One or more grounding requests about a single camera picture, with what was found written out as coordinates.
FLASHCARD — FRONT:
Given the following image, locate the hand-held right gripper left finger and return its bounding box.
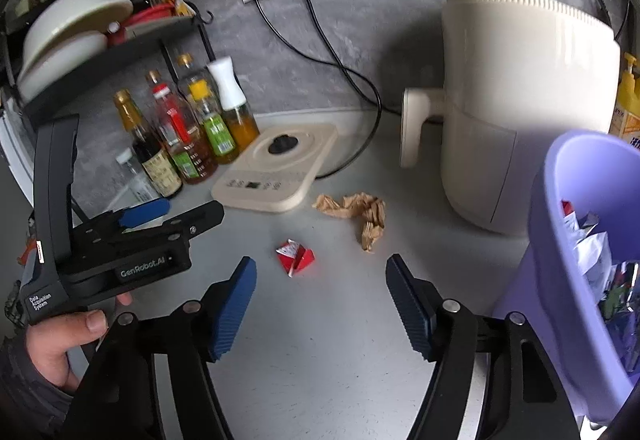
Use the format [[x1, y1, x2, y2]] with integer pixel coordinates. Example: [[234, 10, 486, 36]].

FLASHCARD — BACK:
[[62, 256, 258, 440]]

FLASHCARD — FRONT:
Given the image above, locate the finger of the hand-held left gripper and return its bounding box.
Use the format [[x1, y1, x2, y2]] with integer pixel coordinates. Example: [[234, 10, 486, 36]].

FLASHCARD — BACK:
[[75, 198, 171, 241], [119, 200, 225, 250]]

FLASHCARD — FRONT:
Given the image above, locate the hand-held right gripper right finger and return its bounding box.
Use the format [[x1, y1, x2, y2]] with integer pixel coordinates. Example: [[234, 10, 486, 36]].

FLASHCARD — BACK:
[[385, 254, 583, 440]]

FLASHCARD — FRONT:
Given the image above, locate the purple plastic bucket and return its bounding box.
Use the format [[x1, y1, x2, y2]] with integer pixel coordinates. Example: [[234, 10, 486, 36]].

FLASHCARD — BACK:
[[492, 130, 640, 426]]

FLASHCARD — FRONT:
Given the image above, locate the person's left forearm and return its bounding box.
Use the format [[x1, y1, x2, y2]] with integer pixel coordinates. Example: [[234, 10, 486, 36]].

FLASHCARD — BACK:
[[0, 335, 77, 440]]

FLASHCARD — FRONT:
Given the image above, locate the person's left hand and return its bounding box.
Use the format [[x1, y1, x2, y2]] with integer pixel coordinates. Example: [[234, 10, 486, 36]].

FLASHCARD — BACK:
[[26, 292, 134, 394]]

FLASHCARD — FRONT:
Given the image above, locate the small clear jar white lid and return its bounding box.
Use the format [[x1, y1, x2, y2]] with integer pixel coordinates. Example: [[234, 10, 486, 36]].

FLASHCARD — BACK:
[[116, 147, 161, 203]]

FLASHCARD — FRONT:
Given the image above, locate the dark soy sauce bottle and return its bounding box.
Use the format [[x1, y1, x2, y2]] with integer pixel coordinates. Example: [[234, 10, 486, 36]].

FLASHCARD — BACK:
[[113, 89, 183, 200]]

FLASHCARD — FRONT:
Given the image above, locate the red label oil bottle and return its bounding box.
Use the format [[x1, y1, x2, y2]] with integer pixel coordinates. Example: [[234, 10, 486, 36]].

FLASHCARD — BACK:
[[150, 84, 219, 185]]

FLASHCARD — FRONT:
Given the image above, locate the red folded wrapper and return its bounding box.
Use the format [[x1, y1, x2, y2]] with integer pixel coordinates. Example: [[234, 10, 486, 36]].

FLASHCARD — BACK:
[[276, 240, 317, 277]]

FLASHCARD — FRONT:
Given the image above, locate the yellow cap green label bottle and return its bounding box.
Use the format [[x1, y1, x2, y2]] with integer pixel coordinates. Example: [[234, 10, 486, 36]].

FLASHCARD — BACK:
[[189, 79, 241, 165]]

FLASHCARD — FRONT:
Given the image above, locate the long brown crumpled paper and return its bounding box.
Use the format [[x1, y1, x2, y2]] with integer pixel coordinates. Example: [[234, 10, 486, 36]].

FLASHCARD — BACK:
[[312, 192, 387, 252]]

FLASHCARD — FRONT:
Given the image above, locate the white top oil sprayer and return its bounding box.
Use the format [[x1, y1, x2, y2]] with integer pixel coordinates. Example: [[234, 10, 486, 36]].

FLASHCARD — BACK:
[[206, 56, 261, 148]]

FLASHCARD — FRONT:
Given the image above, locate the beige induction cooker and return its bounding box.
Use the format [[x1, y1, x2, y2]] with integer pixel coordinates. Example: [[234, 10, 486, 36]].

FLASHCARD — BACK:
[[211, 122, 339, 213]]

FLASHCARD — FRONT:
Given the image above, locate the cream bowl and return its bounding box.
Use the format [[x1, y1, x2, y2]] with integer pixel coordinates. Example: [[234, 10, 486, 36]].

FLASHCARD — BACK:
[[22, 0, 133, 71], [17, 31, 108, 103]]

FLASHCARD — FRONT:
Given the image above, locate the gold cap clear bottle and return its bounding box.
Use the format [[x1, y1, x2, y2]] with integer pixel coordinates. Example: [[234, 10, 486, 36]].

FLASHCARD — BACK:
[[177, 52, 211, 96]]

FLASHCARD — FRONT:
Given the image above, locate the black kitchen rack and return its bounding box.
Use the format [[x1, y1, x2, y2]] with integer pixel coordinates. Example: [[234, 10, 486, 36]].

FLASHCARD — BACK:
[[0, 0, 216, 131]]

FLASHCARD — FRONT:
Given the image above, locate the red plastic container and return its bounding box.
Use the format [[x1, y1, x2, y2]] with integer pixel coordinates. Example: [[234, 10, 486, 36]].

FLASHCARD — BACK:
[[107, 2, 176, 46]]

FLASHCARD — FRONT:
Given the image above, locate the cream air fryer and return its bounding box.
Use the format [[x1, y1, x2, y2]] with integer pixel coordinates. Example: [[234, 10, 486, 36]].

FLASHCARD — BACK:
[[400, 0, 621, 235]]

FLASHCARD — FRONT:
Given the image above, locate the yellow detergent bottle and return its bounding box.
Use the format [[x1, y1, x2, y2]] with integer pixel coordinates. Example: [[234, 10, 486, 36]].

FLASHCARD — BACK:
[[609, 52, 640, 141]]

